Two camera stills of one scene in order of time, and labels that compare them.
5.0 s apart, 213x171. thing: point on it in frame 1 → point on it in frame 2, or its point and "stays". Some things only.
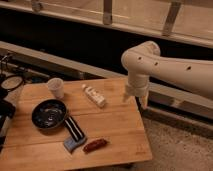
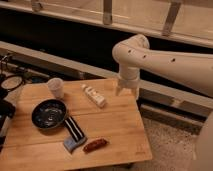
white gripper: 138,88 → 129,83
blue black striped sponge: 77,135 stays
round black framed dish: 11,82 stays
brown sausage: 93,145 stays
